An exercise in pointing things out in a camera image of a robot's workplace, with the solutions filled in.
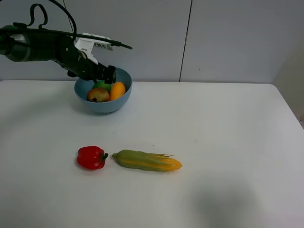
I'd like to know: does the red green pomegranate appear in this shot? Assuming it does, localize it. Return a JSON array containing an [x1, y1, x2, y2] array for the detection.
[[86, 87, 110, 103]]

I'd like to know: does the corn cob with husk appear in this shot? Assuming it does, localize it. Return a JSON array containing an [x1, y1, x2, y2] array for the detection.
[[112, 150, 182, 172]]

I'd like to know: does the yellow orange mango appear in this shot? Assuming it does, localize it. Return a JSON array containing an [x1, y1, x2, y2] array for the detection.
[[110, 82, 126, 100]]

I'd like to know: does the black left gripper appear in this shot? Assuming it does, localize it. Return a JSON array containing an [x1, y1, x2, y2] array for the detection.
[[54, 37, 116, 84]]

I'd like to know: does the red bell pepper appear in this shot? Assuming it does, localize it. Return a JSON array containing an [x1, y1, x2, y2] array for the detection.
[[76, 146, 108, 170]]

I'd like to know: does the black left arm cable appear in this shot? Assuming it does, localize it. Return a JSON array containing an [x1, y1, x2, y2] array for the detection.
[[14, 0, 133, 50]]

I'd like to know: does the green lime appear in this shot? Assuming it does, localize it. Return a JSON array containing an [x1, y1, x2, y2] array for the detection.
[[92, 80, 112, 93]]

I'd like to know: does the left robot arm dark grey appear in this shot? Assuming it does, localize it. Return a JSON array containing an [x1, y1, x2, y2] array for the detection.
[[0, 23, 116, 84]]

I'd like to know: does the blue plastic bowl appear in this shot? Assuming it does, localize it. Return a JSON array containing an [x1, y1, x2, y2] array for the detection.
[[74, 68, 133, 114]]

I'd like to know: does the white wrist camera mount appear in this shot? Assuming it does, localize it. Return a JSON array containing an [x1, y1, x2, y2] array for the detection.
[[75, 33, 114, 65]]

